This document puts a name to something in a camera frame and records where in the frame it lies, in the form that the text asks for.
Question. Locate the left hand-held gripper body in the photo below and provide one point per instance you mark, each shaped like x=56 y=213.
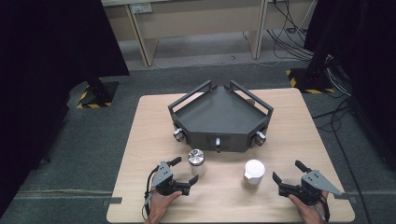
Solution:
x=163 y=177

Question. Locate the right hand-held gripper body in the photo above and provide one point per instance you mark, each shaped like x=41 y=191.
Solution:
x=316 y=183

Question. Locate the white cup with lid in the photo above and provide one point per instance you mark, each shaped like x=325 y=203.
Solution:
x=254 y=170

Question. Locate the person's left hand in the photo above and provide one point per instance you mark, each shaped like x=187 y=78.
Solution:
x=160 y=207

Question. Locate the person's right hand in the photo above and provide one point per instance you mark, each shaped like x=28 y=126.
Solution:
x=309 y=213

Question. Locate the stand base with hazard tape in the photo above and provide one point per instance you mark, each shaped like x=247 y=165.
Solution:
x=96 y=98
x=303 y=84

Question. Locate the black curtain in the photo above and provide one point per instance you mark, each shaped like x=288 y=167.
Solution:
x=370 y=62
x=46 y=77

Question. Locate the beige wooden desk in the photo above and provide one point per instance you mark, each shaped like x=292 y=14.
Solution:
x=202 y=23

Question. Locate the grey table bracket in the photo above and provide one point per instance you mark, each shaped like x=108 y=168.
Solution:
x=347 y=196
x=112 y=201

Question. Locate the white wall power outlet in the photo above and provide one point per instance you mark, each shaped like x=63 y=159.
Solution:
x=141 y=8

